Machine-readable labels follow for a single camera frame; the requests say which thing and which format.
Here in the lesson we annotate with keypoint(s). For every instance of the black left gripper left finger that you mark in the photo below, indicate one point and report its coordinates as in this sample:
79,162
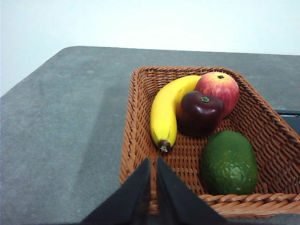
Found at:
133,201

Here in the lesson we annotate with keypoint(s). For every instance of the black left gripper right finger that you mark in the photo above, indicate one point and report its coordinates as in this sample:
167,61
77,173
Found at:
178,204

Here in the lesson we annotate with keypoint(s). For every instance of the green avocado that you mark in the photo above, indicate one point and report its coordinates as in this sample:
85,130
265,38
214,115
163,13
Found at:
229,164

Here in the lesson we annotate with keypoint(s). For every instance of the dark red apple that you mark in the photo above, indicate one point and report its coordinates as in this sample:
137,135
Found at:
199,117

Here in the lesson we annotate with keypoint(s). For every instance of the yellow banana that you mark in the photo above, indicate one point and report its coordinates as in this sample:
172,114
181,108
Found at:
161,112

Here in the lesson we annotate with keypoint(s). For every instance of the brown wicker basket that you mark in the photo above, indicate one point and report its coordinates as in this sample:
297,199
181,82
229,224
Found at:
257,112

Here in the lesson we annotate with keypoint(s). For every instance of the red yellow apple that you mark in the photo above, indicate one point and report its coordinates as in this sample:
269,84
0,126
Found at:
220,89

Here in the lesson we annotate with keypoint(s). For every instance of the dark rectangular tray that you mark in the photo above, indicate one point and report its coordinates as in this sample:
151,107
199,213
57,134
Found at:
293,122

